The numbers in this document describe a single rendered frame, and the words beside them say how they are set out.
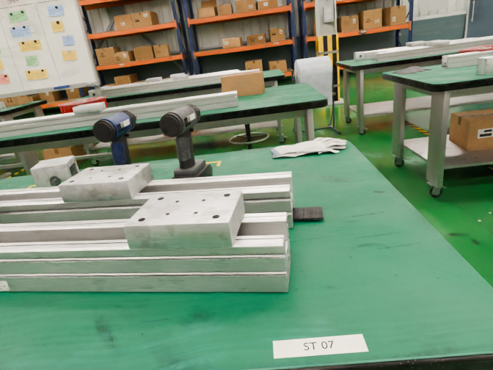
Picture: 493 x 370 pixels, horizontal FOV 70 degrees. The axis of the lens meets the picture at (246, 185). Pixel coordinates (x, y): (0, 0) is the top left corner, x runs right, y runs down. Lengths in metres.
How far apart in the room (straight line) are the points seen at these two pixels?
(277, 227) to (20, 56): 3.68
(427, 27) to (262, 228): 11.68
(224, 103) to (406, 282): 1.81
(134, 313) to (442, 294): 0.44
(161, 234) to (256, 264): 0.14
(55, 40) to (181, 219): 3.45
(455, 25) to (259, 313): 12.14
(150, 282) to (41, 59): 3.50
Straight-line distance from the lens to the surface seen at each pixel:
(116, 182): 0.75
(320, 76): 4.23
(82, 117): 2.45
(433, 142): 2.59
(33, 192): 0.99
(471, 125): 2.93
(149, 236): 0.53
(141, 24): 10.58
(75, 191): 0.81
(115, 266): 0.60
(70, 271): 0.65
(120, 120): 0.99
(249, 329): 0.50
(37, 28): 3.95
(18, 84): 4.12
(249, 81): 2.65
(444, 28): 12.34
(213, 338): 0.50
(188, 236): 0.51
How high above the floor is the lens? 1.12
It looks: 22 degrees down
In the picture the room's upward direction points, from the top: 8 degrees counter-clockwise
